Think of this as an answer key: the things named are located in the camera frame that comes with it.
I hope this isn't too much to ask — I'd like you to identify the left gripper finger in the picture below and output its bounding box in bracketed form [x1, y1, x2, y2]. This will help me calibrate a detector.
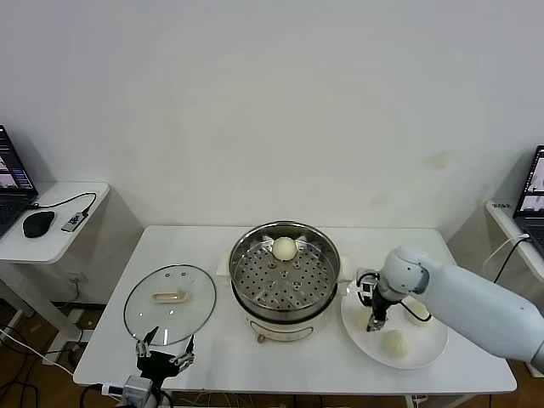
[134, 326, 160, 360]
[169, 334, 197, 369]

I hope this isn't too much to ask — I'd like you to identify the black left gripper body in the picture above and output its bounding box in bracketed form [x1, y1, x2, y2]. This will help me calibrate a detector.
[136, 350, 191, 382]

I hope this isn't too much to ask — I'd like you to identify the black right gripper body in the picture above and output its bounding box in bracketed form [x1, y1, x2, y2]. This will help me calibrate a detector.
[368, 287, 403, 326]

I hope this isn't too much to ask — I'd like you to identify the glass lid with cream handle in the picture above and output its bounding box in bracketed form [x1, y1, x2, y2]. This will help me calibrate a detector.
[122, 263, 218, 343]

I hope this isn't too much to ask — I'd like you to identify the perforated steel steamer basket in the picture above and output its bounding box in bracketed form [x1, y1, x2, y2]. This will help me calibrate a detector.
[217, 219, 354, 320]

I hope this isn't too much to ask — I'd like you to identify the large white plate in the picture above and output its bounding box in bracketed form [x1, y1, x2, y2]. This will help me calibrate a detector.
[340, 274, 450, 370]

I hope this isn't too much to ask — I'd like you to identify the white side table with mouse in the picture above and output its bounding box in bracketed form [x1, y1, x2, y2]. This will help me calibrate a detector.
[0, 182, 144, 337]

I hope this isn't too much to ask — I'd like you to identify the grey usb hub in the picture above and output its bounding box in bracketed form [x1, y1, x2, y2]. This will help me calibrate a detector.
[61, 211, 90, 234]

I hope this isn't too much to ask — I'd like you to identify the black computer mouse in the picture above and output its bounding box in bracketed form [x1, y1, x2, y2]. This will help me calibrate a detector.
[22, 210, 57, 238]

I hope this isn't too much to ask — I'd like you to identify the black laptop with image windows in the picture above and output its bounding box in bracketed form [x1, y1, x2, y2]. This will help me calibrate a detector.
[513, 145, 544, 260]

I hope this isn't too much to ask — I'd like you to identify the black laptop with dark screen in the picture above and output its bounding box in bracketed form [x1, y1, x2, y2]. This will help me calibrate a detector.
[0, 123, 40, 239]

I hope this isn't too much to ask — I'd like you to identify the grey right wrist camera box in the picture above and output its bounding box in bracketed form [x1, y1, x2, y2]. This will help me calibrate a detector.
[355, 267, 382, 307]

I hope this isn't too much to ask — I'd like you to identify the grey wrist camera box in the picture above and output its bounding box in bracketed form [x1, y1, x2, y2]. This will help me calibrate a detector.
[101, 375, 155, 404]
[355, 267, 382, 307]

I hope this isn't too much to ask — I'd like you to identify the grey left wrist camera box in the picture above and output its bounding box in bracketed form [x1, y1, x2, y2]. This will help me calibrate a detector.
[101, 375, 155, 404]

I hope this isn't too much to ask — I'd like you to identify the white floor cable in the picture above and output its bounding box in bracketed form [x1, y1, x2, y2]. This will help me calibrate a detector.
[0, 326, 76, 377]

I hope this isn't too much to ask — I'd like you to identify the white laptop cable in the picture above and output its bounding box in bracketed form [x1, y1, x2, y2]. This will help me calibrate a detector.
[484, 233, 530, 271]

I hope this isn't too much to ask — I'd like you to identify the black laptop power cable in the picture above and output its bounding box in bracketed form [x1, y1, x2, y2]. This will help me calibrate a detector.
[492, 237, 532, 285]

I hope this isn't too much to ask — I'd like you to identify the black usb hub cable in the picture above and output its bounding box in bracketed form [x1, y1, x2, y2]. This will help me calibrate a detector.
[27, 191, 99, 216]

